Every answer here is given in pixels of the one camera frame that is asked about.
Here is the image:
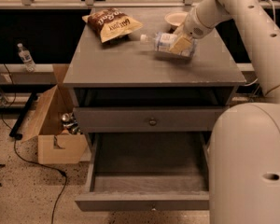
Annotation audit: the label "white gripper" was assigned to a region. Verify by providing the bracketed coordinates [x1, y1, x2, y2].
[169, 7, 214, 54]

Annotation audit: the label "clear blue plastic bottle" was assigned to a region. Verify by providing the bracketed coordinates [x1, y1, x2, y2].
[140, 32, 196, 58]

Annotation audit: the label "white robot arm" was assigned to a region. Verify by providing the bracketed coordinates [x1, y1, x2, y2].
[177, 0, 280, 224]

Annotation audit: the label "grey wooden drawer cabinet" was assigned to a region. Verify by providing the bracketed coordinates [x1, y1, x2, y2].
[63, 7, 247, 139]

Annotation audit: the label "round metal drawer knob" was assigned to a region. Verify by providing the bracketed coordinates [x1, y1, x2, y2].
[148, 118, 157, 126]

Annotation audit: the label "closed grey upper drawer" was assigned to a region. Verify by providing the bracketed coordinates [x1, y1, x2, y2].
[74, 106, 226, 133]

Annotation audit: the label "open grey lower drawer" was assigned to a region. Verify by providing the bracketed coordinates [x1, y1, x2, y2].
[76, 133, 209, 212]

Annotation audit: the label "clear water bottle on ledge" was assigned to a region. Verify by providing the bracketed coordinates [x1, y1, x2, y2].
[17, 43, 35, 72]

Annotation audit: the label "white paper bowl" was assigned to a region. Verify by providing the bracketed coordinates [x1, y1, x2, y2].
[164, 11, 188, 30]

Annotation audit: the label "brown chip bag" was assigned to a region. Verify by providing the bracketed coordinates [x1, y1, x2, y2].
[82, 7, 143, 43]

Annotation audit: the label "metal cans in box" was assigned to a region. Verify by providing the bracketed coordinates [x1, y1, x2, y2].
[61, 113, 81, 134]

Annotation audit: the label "open cardboard box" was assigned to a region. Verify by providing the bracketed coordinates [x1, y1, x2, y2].
[22, 64, 91, 164]

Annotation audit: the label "black metal table leg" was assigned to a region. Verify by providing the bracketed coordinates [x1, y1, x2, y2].
[9, 92, 37, 140]

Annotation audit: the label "black floor cable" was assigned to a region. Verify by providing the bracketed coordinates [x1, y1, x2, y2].
[0, 37, 68, 224]

